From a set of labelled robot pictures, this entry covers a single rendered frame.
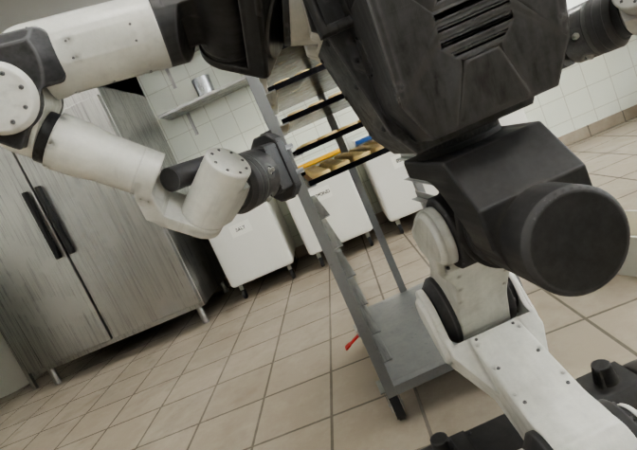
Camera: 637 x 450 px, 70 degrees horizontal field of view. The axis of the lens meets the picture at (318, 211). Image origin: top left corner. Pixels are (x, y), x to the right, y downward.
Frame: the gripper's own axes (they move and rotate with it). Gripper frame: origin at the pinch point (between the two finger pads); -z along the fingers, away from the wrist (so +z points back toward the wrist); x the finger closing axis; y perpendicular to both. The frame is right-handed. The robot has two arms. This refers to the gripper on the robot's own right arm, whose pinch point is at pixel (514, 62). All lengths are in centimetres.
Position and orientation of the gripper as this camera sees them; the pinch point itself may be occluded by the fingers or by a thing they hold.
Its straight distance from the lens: 96.1
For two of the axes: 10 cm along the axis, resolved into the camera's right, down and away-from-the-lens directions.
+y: -7.6, 4.1, -5.1
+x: -4.0, -9.1, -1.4
